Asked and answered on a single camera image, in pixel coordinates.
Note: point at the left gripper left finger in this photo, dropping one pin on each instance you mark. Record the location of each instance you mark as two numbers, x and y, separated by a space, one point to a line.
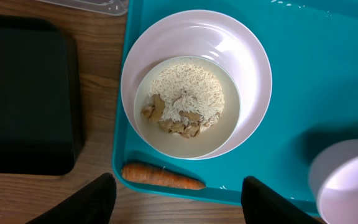
92 204

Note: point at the orange carrot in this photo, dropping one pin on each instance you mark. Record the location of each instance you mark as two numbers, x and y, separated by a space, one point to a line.
144 174

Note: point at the food scraps and rice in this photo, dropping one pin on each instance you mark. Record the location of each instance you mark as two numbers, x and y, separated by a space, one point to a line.
184 99

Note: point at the teal serving tray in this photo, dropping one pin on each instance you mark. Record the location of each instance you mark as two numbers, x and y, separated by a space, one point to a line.
312 47

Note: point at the white plate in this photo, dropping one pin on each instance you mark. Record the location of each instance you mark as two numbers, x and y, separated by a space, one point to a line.
213 36

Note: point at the black tray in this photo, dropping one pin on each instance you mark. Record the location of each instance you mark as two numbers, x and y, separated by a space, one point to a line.
40 107

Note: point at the small white food bowl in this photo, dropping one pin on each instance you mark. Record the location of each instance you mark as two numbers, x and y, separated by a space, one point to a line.
206 142

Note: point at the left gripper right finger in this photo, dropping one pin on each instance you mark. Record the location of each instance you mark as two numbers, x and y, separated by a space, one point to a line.
262 205

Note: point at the clear plastic bin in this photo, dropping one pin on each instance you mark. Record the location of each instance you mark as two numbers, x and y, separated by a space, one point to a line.
109 7

